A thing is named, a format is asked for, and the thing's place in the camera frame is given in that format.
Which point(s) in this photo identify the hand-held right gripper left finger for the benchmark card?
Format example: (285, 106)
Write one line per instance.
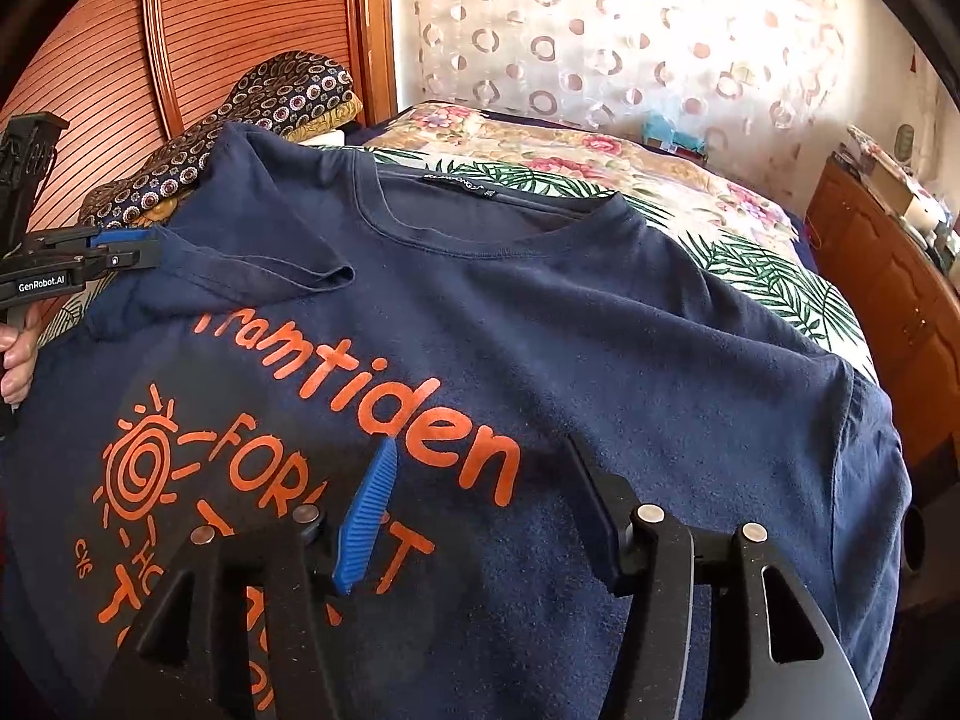
(366, 519)

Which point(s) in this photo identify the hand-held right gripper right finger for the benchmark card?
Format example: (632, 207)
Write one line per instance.
(606, 532)

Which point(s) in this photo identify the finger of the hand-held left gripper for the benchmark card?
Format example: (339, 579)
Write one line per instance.
(126, 238)
(136, 256)

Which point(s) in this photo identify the navy printed t-shirt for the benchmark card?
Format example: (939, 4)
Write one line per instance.
(525, 315)

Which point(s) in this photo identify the person's left hand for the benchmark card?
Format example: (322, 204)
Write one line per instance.
(15, 369)

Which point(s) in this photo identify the wooden slatted headboard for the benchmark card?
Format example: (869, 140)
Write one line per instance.
(97, 37)

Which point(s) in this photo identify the dark patterned cushion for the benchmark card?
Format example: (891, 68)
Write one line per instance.
(289, 90)

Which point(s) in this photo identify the mustard folded blanket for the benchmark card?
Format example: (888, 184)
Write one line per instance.
(334, 120)

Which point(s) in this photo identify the leaf print bed sheet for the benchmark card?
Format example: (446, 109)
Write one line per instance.
(750, 255)

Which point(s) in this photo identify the teal box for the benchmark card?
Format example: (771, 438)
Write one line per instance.
(675, 138)

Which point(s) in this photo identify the floral blanket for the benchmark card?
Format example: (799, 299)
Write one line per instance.
(525, 136)

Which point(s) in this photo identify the white container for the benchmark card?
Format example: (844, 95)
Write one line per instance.
(924, 214)

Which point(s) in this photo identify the cardboard box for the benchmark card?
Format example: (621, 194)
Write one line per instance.
(889, 176)

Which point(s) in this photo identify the small oval desk fan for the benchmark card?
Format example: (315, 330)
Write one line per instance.
(906, 141)

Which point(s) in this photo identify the white circle pattern curtain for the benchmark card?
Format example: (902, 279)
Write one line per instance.
(600, 30)

